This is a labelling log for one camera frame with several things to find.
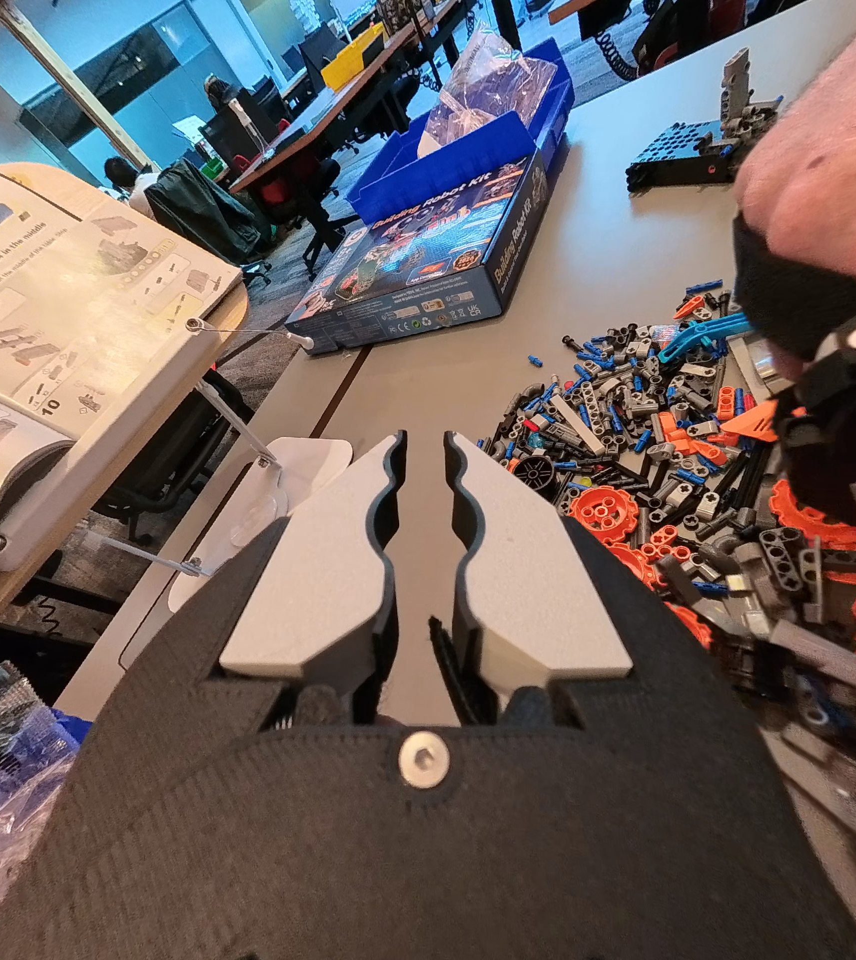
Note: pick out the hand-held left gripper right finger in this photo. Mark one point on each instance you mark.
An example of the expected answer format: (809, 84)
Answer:
(548, 600)

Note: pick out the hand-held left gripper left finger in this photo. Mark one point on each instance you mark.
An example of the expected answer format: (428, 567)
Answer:
(308, 600)

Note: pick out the small black wheel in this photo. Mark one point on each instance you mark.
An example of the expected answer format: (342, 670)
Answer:
(537, 471)

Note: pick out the pile of toy building pieces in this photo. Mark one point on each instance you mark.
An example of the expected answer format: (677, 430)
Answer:
(668, 435)

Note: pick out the person's right hand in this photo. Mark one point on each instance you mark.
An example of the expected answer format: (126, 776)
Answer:
(825, 150)

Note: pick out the orange toothed wheel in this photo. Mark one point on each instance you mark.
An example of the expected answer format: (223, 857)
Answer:
(848, 548)
(635, 561)
(603, 513)

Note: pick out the wooden book stand, white base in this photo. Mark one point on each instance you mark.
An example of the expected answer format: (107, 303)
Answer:
(271, 480)

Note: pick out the turquoise wrench-shaped piece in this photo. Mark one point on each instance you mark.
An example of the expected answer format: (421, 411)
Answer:
(705, 333)

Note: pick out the office chair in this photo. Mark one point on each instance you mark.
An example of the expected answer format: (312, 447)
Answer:
(301, 188)
(173, 450)

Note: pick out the black perforated block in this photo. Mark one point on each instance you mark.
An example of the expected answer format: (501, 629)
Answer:
(698, 135)

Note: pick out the blue toy kit box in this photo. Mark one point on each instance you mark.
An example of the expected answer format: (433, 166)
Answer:
(421, 263)

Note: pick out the clear plastic bag of parts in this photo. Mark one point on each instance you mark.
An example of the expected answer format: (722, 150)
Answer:
(1, 795)

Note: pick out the instruction manual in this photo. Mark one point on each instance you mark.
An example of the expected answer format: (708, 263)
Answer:
(53, 315)

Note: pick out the black backpack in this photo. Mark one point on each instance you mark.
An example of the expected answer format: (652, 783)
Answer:
(203, 210)

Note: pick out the long wooden office desk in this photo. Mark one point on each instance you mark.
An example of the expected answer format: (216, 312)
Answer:
(331, 98)

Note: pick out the yellow storage bin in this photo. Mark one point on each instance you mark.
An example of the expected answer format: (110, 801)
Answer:
(350, 57)

